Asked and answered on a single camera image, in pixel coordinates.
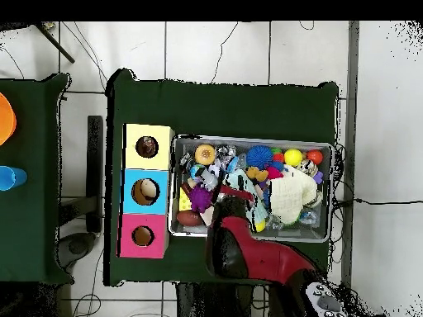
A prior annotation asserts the grey round base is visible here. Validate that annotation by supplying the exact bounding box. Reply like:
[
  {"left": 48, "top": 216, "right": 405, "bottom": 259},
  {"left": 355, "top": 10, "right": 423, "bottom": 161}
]
[{"left": 57, "top": 232, "right": 97, "bottom": 269}]

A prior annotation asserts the light blue muslin cloth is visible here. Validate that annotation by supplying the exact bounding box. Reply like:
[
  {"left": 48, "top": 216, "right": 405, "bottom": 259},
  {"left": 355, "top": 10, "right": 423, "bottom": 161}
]
[{"left": 221, "top": 168, "right": 269, "bottom": 229}]

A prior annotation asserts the multicoloured knotted cloth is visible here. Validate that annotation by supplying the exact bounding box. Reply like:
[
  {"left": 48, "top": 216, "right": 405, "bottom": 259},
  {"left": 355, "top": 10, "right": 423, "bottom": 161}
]
[{"left": 135, "top": 135, "right": 159, "bottom": 158}]

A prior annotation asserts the black flat panel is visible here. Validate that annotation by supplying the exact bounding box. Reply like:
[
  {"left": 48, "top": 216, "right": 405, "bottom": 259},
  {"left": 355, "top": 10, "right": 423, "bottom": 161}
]
[{"left": 86, "top": 115, "right": 104, "bottom": 234}]

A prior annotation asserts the toy burger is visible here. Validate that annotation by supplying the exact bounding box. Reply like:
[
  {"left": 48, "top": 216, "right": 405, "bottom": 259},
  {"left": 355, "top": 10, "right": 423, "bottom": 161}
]
[{"left": 193, "top": 144, "right": 216, "bottom": 166}]

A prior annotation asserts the blue globe ball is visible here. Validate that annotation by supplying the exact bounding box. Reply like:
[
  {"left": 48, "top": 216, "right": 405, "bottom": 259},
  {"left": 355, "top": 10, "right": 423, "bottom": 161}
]
[{"left": 189, "top": 163, "right": 207, "bottom": 179}]

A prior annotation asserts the wooden box with three holes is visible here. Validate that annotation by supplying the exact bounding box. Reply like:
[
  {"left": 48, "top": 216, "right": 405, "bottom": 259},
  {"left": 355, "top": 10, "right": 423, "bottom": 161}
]
[{"left": 116, "top": 123, "right": 175, "bottom": 259}]

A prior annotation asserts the shallow metal mesh bin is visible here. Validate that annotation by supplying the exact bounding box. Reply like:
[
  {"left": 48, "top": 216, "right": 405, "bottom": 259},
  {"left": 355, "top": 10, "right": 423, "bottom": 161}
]
[{"left": 168, "top": 133, "right": 335, "bottom": 244}]

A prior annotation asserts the orange plastic object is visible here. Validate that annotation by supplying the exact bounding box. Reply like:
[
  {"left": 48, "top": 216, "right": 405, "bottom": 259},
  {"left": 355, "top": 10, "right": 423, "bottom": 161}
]
[{"left": 0, "top": 92, "right": 17, "bottom": 146}]

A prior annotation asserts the blue plastic cup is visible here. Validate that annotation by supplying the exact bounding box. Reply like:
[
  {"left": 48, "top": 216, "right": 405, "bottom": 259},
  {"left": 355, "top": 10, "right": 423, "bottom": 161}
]
[{"left": 0, "top": 165, "right": 28, "bottom": 192}]

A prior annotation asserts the black rod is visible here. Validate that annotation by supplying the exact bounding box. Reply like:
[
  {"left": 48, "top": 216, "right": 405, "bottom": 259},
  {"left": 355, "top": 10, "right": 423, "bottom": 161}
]
[{"left": 34, "top": 21, "right": 76, "bottom": 64}]

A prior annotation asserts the dark green table cloth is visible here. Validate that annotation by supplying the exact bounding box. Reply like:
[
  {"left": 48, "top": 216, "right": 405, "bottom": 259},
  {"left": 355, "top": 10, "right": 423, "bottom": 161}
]
[
  {"left": 103, "top": 68, "right": 340, "bottom": 293},
  {"left": 0, "top": 73, "right": 74, "bottom": 286}
]

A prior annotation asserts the black floor cable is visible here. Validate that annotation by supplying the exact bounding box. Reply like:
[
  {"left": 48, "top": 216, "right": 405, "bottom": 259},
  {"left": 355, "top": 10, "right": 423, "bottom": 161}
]
[{"left": 353, "top": 197, "right": 423, "bottom": 206}]

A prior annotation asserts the cream muslin cloth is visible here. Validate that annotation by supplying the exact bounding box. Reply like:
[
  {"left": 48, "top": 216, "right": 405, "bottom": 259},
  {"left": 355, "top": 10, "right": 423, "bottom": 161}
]
[{"left": 265, "top": 164, "right": 319, "bottom": 225}]

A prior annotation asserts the yellow cheese toy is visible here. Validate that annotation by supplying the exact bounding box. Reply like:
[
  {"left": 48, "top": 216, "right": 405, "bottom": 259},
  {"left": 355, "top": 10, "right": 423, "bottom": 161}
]
[{"left": 178, "top": 187, "right": 192, "bottom": 212}]

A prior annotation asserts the yellow smooth ball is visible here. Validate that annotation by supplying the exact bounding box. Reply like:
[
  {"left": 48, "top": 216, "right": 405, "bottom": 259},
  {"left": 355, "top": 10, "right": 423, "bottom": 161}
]
[{"left": 283, "top": 148, "right": 304, "bottom": 168}]

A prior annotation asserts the brown toy football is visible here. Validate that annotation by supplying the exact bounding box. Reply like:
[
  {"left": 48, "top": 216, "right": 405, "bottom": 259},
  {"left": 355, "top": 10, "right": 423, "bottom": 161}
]
[{"left": 175, "top": 210, "right": 203, "bottom": 228}]

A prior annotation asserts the orange smooth ball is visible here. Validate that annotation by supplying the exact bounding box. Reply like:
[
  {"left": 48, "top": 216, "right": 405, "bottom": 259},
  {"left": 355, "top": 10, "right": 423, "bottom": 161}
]
[{"left": 306, "top": 149, "right": 324, "bottom": 166}]

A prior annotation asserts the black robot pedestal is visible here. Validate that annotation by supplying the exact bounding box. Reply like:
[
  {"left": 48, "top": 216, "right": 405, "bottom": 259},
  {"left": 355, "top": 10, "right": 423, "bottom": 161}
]
[{"left": 174, "top": 282, "right": 255, "bottom": 317}]

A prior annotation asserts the large blue spiky ball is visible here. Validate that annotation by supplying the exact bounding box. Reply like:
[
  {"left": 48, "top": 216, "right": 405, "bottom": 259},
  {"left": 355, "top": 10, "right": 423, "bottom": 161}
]
[{"left": 245, "top": 144, "right": 274, "bottom": 170}]

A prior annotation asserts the purple spiky ball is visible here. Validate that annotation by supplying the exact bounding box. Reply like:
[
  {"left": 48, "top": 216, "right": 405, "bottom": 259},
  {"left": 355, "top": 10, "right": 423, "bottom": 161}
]
[{"left": 188, "top": 184, "right": 214, "bottom": 214}]

